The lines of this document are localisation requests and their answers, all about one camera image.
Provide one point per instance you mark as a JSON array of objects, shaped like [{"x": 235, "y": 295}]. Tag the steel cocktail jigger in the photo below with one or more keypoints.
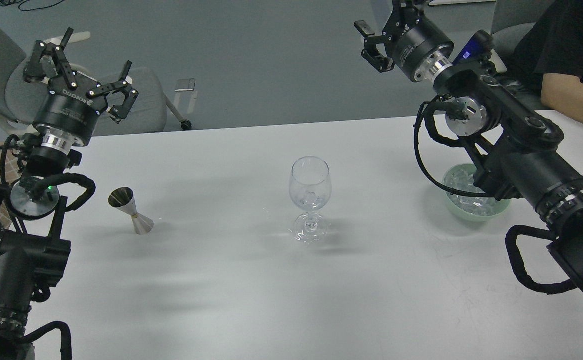
[{"x": 124, "y": 200}]

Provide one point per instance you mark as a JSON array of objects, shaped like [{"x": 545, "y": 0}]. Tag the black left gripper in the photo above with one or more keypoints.
[{"x": 74, "y": 103}]

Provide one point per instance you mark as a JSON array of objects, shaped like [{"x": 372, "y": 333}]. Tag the grey office chair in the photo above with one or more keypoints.
[{"x": 20, "y": 101}]

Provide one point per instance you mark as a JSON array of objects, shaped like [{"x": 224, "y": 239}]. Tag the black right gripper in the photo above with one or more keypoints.
[{"x": 411, "y": 48}]

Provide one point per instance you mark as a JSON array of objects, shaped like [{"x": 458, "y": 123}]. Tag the green bowl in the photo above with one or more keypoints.
[{"x": 471, "y": 212}]

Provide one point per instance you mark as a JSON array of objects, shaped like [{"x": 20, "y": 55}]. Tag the clear wine glass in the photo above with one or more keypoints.
[{"x": 310, "y": 189}]

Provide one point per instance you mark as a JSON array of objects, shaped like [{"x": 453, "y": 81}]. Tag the white office chair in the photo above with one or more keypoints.
[{"x": 511, "y": 30}]

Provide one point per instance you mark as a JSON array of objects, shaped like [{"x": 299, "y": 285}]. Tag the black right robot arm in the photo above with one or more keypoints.
[{"x": 513, "y": 149}]

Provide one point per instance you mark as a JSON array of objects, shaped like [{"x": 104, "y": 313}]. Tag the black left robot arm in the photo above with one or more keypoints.
[{"x": 33, "y": 257}]

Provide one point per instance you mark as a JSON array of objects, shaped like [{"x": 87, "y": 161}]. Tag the seated person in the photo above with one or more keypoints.
[{"x": 563, "y": 89}]

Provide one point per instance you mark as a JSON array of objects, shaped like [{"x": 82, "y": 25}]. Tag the pile of ice cubes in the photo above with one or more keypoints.
[{"x": 459, "y": 177}]

